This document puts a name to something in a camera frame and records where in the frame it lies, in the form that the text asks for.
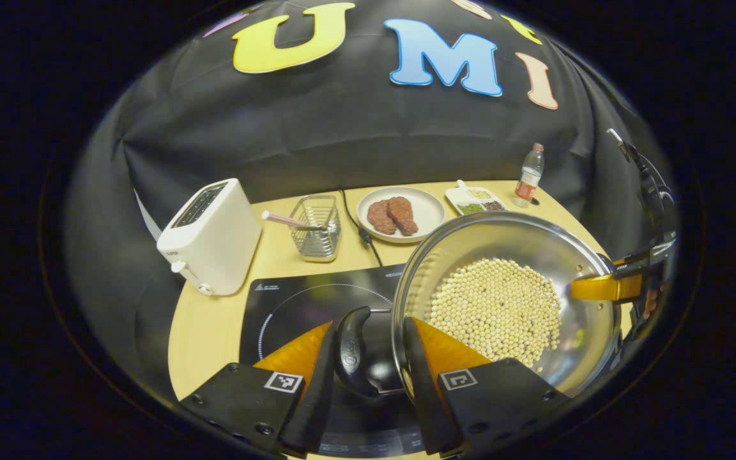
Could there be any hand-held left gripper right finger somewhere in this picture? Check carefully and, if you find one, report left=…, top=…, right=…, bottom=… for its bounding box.
left=403, top=316, right=573, bottom=457

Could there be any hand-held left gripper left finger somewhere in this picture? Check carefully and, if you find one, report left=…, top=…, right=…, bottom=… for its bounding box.
left=180, top=319, right=338, bottom=457

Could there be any stainless steel pot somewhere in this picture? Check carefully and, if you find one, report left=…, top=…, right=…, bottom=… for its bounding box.
left=335, top=211, right=619, bottom=400

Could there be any black induction cooktop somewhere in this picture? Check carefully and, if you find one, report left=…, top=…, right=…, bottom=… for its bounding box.
left=239, top=263, right=431, bottom=458

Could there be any pile of yellow soybeans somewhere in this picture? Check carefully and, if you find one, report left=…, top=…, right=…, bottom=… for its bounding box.
left=429, top=257, right=563, bottom=369

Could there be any clear water bottle red label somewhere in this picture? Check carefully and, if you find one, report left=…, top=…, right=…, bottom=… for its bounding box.
left=512, top=142, right=545, bottom=209

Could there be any white divided dish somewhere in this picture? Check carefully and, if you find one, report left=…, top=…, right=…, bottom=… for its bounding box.
left=445, top=180, right=509, bottom=216

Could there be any pink stick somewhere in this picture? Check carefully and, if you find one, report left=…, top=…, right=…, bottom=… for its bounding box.
left=261, top=211, right=309, bottom=230

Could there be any red meat slice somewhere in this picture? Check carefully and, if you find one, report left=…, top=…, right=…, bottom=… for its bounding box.
left=367, top=200, right=397, bottom=235
left=386, top=196, right=419, bottom=236

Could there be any white toaster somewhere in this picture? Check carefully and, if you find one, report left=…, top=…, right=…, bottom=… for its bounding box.
left=156, top=178, right=263, bottom=296

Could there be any white round plate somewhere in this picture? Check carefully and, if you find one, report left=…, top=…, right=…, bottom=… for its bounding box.
left=356, top=186, right=446, bottom=245

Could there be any wire mesh basket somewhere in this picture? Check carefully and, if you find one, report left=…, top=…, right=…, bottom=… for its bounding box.
left=288, top=195, right=342, bottom=263

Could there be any black power cable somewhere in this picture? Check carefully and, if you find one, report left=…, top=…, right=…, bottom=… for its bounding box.
left=341, top=188, right=384, bottom=268

